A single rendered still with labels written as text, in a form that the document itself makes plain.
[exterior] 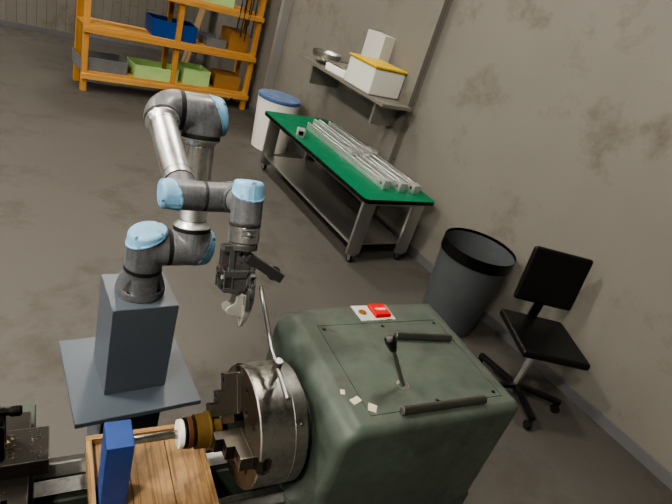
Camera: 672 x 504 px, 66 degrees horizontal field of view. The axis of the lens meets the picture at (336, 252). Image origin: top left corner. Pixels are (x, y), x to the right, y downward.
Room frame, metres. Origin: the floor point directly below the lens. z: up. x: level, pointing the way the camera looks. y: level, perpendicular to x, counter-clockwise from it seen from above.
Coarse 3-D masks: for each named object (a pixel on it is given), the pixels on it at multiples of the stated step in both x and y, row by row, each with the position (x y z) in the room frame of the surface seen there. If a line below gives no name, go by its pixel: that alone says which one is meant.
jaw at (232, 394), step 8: (224, 376) 1.01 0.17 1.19; (232, 376) 1.01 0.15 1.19; (240, 376) 1.02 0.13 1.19; (224, 384) 1.00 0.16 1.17; (232, 384) 1.00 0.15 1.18; (240, 384) 1.01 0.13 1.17; (216, 392) 0.98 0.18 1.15; (224, 392) 0.98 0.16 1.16; (232, 392) 0.99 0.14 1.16; (240, 392) 1.00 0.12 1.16; (216, 400) 0.97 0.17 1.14; (224, 400) 0.97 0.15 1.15; (232, 400) 0.98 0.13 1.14; (240, 400) 0.99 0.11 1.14; (208, 408) 0.95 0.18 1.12; (216, 408) 0.95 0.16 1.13; (224, 408) 0.96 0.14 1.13; (232, 408) 0.97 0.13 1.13; (240, 408) 0.98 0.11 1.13; (216, 416) 0.94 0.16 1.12
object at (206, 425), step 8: (192, 416) 0.93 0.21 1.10; (200, 416) 0.92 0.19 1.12; (208, 416) 0.92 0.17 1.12; (192, 424) 0.89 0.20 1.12; (200, 424) 0.90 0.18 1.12; (208, 424) 0.91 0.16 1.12; (216, 424) 0.92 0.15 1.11; (192, 432) 0.88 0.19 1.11; (200, 432) 0.88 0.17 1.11; (208, 432) 0.89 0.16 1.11; (192, 440) 0.87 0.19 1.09; (200, 440) 0.87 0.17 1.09; (208, 440) 0.88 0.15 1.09; (184, 448) 0.86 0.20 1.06; (200, 448) 0.88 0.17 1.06; (208, 448) 0.89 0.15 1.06
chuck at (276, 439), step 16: (240, 368) 1.03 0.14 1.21; (256, 368) 1.02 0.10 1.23; (256, 384) 0.96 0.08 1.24; (256, 400) 0.92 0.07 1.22; (272, 400) 0.94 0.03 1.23; (224, 416) 1.05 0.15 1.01; (240, 416) 1.01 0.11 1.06; (256, 416) 0.91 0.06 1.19; (272, 416) 0.91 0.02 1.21; (288, 416) 0.93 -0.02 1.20; (256, 432) 0.89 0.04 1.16; (272, 432) 0.89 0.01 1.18; (288, 432) 0.90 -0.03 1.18; (256, 448) 0.87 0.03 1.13; (272, 448) 0.87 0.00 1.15; (288, 448) 0.89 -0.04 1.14; (272, 464) 0.86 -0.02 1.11; (288, 464) 0.88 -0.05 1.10; (240, 480) 0.89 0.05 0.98; (256, 480) 0.84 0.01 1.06; (272, 480) 0.87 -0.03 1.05
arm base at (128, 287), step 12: (120, 276) 1.31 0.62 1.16; (132, 276) 1.29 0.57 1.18; (144, 276) 1.30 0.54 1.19; (156, 276) 1.33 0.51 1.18; (120, 288) 1.29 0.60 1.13; (132, 288) 1.29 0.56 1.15; (144, 288) 1.30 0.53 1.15; (156, 288) 1.33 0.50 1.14; (132, 300) 1.28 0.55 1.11; (144, 300) 1.29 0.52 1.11; (156, 300) 1.32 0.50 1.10
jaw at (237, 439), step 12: (216, 432) 0.90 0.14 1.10; (228, 432) 0.91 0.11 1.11; (240, 432) 0.92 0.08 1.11; (216, 444) 0.88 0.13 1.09; (228, 444) 0.87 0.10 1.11; (240, 444) 0.88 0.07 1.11; (228, 456) 0.86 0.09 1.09; (240, 456) 0.85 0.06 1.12; (252, 456) 0.86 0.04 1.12; (240, 468) 0.84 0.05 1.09; (252, 468) 0.85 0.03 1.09; (264, 468) 0.85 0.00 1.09
